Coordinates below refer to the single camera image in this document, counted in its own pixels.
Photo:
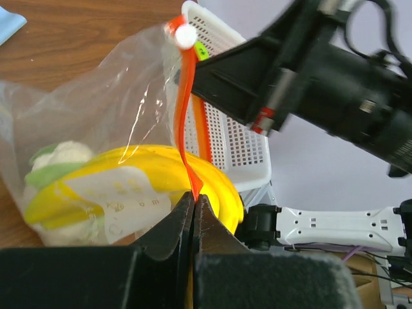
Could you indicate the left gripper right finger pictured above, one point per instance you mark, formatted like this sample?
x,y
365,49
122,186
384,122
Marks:
x,y
226,274

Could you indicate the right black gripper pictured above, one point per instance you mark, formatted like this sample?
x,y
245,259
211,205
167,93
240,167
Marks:
x,y
292,68

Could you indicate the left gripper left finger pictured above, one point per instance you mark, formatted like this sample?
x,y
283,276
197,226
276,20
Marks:
x,y
152,272

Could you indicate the clear zip top bag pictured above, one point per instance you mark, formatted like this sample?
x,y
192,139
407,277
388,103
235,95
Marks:
x,y
138,95

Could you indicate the toy cabbage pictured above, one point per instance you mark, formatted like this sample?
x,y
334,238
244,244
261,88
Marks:
x,y
48,165

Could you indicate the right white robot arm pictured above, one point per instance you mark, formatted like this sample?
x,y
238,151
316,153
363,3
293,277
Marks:
x,y
387,230

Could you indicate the green apple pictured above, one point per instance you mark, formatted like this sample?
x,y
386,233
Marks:
x,y
201,51

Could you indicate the white perforated plastic basket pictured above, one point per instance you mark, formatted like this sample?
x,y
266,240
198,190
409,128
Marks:
x,y
241,154

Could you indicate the blue checked placemat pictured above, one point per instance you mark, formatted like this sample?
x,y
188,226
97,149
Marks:
x,y
10,24

